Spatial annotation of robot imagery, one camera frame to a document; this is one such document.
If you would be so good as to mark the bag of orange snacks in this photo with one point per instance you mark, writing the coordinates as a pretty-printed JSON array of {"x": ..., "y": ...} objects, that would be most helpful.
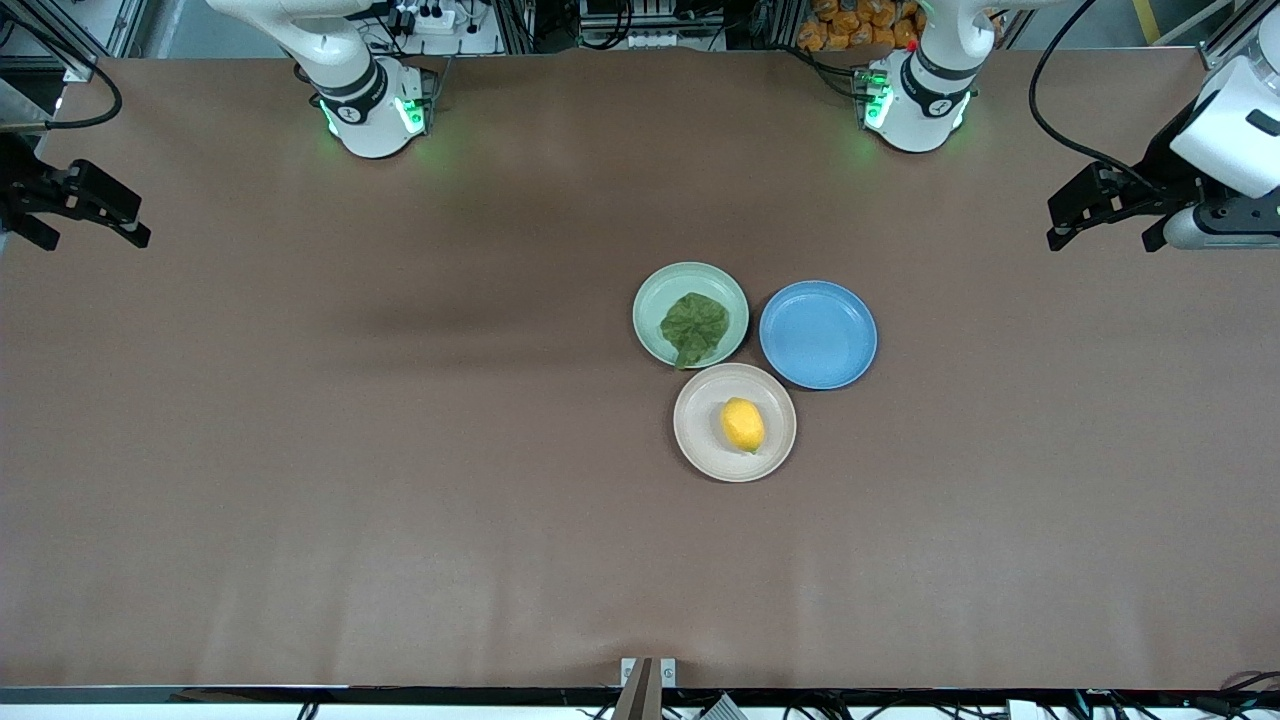
[{"x": 850, "y": 25}]

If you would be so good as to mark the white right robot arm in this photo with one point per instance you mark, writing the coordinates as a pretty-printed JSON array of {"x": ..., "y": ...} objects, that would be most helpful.
[{"x": 362, "y": 95}]

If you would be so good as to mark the brown table cover sheet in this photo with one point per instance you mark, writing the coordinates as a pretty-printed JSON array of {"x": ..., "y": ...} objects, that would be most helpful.
[{"x": 400, "y": 550}]

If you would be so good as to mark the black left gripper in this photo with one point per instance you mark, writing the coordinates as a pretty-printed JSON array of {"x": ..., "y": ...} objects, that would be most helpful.
[{"x": 1160, "y": 166}]

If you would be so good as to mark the grey metal panel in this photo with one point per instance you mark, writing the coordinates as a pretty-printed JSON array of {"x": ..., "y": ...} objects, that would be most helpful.
[{"x": 25, "y": 105}]

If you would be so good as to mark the metal mounting bracket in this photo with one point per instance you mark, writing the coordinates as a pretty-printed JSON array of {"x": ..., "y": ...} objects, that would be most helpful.
[{"x": 648, "y": 675}]

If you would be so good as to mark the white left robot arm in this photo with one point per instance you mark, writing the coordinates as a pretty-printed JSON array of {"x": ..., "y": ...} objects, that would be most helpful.
[{"x": 920, "y": 100}]

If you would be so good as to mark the yellow lemon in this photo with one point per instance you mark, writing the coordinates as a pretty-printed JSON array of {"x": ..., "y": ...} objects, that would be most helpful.
[{"x": 743, "y": 424}]

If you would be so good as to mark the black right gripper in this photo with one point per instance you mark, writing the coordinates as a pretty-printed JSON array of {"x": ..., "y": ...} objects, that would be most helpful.
[{"x": 14, "y": 180}]

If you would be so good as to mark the aluminium frame profile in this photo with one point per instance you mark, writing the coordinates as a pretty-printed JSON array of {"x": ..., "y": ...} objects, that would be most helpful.
[
  {"x": 1222, "y": 50},
  {"x": 80, "y": 68}
]

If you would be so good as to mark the white power strip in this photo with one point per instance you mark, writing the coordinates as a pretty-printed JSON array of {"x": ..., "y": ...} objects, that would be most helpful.
[{"x": 425, "y": 18}]

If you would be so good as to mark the beige plate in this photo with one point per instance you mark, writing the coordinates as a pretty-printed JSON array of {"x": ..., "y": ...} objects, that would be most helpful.
[{"x": 700, "y": 440}]

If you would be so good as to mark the blue plate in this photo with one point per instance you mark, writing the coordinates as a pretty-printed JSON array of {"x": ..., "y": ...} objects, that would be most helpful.
[{"x": 818, "y": 334}]

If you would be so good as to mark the pale green plate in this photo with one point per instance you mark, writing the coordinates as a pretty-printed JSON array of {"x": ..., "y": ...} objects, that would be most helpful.
[{"x": 655, "y": 320}]

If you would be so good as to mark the green lettuce leaf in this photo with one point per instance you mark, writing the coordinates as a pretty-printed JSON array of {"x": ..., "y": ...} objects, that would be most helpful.
[{"x": 695, "y": 322}]

